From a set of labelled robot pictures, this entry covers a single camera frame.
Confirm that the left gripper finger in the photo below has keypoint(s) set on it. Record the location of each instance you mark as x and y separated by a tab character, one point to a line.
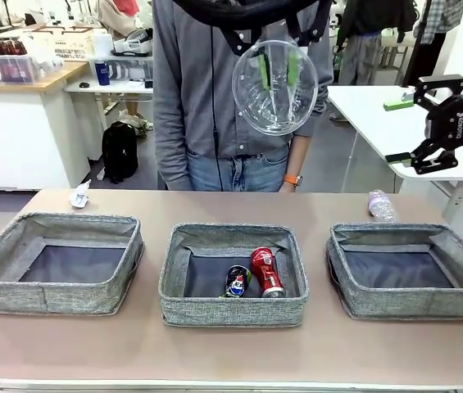
292	67
263	69

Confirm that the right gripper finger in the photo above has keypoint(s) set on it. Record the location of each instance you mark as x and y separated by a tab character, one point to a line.
397	104
432	161

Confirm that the clear plastic cup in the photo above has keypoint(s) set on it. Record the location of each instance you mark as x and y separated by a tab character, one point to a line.
255	114

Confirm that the clear plastic bottle purple label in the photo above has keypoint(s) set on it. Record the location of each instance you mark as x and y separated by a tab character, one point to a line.
380	206

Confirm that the crushed red soda can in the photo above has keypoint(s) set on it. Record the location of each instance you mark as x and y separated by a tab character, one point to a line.
268	274

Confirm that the crushed black Pepsi can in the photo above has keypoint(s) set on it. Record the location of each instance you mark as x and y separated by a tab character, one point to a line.
235	282

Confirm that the person's right forearm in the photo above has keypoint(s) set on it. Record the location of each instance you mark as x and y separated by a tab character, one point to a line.
169	155

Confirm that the person's left forearm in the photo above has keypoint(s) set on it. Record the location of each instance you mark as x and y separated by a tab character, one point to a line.
298	155

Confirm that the person's left hand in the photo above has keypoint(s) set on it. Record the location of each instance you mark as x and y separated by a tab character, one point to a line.
288	188

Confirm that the large white table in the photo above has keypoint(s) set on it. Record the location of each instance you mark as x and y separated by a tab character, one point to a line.
362	102

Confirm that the black stand pole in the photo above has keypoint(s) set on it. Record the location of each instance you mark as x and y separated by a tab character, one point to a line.
413	69

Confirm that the figure in dark jacket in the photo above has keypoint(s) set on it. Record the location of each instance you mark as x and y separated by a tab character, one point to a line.
362	57

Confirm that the person in grey shirt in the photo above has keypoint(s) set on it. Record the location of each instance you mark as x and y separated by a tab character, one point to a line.
198	102

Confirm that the hanging plaid shirt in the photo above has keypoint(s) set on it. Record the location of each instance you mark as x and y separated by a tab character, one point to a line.
440	20

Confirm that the orange wrist watch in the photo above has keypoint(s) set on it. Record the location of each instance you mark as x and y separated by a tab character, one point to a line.
293	179

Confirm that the white and black bag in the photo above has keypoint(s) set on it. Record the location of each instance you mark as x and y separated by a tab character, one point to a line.
132	41

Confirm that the small white desk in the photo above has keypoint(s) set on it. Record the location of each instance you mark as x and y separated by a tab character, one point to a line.
120	88

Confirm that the grey fabric basket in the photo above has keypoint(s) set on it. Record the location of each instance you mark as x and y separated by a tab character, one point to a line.
231	311
79	305
411	305

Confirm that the hanging beige jacket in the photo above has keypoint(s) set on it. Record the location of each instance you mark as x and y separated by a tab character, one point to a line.
118	14

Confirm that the dark blue water bottle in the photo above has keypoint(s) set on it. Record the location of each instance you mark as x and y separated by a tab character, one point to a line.
102	73

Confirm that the white plastic jug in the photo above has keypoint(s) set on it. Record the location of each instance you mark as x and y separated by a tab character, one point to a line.
102	43

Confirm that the black backpack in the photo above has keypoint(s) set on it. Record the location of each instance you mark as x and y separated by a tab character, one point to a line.
119	151

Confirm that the black computer mouse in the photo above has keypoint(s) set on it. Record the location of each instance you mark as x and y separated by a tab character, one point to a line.
84	85

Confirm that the white plastic crate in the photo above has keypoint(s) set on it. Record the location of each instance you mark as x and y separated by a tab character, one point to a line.
73	47

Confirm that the crumpled white paper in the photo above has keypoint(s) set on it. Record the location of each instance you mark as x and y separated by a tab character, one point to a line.
78	200

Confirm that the clear plastic storage box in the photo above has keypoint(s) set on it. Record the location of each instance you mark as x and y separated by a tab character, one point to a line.
10	69

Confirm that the brown glass bottles pack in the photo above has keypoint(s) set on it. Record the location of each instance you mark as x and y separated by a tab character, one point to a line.
10	47

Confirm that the wooden frame tray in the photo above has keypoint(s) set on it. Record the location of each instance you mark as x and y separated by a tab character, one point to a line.
63	29

